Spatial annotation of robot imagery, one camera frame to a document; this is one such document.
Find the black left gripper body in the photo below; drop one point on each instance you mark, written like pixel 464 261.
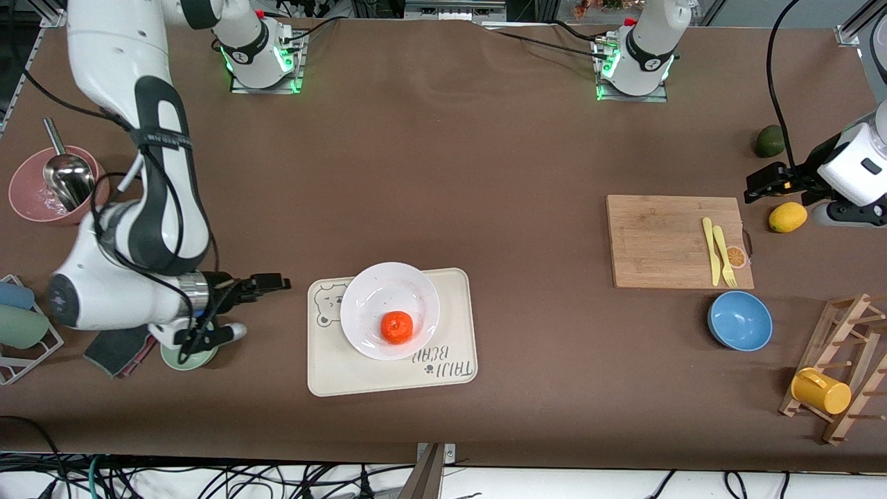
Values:
pixel 798 175

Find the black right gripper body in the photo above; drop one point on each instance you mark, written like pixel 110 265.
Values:
pixel 231 289

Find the white round plate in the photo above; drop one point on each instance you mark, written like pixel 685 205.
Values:
pixel 374 298

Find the orange mandarin fruit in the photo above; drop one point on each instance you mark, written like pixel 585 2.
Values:
pixel 397 328

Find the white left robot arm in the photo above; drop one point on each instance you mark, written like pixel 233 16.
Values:
pixel 648 48

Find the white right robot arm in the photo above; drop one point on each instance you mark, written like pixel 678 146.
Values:
pixel 118 41

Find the green avocado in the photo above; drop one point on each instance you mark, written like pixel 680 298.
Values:
pixel 769 142

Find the yellow plastic fork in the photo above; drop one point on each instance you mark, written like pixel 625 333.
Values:
pixel 722 248

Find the toy orange slice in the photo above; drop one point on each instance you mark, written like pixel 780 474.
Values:
pixel 737 258

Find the pale green bowl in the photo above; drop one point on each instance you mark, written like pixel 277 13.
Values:
pixel 190 362

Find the yellow plastic knife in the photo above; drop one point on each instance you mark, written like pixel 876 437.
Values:
pixel 714 267

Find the dark grey folded cloth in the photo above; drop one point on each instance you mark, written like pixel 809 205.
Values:
pixel 114 353

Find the blue bowl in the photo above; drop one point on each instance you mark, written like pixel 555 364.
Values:
pixel 740 321

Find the wooden cutting board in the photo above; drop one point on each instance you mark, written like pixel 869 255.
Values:
pixel 637 229

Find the cream bear print tray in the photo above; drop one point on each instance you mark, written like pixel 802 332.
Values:
pixel 443 312

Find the wooden mug rack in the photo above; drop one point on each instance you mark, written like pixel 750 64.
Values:
pixel 820 360

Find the metal scoop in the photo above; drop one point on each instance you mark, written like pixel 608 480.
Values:
pixel 69 177

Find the pale green cup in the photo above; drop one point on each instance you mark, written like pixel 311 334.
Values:
pixel 21 327

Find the yellow mug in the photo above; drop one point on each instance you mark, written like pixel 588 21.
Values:
pixel 824 394

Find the blue cup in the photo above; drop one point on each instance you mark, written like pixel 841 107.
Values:
pixel 14 296

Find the pink bowl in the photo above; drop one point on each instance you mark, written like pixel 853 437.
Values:
pixel 28 201

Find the grey metal equipment box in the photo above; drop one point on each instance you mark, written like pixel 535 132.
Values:
pixel 450 8

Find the aluminium frame corner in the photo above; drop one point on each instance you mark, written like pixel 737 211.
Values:
pixel 849 34

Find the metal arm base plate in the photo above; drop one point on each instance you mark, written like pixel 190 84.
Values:
pixel 267 90
pixel 634 98

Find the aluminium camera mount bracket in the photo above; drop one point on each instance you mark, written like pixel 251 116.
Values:
pixel 429 478

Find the aluminium frame rail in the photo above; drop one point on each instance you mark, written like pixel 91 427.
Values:
pixel 52 19

